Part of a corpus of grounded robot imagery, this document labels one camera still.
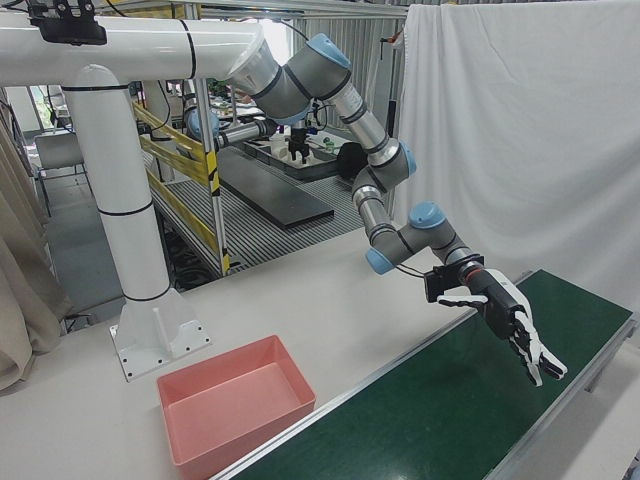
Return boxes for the beige curtain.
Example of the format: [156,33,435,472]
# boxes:
[0,119,74,396]

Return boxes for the black two-finger gripper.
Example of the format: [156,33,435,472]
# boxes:
[287,128,311,166]

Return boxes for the white curtain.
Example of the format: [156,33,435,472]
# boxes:
[394,2,640,312]

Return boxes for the orange black clamp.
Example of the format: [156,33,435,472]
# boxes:
[379,27,406,51]

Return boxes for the white chair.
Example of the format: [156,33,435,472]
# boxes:
[33,132,92,202]

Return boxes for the black round seat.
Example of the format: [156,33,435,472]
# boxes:
[337,142,371,179]

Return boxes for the white robot stand column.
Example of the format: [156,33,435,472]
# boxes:
[0,14,266,384]

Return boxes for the black camera on beam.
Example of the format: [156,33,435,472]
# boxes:
[27,0,108,46]

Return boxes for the long black slab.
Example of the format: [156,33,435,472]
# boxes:
[217,147,335,230]

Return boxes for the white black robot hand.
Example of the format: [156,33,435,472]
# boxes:
[436,267,570,388]

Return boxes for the grey tray bins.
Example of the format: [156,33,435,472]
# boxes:
[244,137,351,182]

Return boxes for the yellow black safety fence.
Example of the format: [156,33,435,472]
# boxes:
[132,99,234,277]

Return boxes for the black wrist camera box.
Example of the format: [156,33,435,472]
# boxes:
[423,264,464,304]

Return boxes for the green conveyor belt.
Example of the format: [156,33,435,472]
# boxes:
[212,268,640,480]

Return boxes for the pink plastic basket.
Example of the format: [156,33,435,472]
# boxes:
[156,334,317,480]

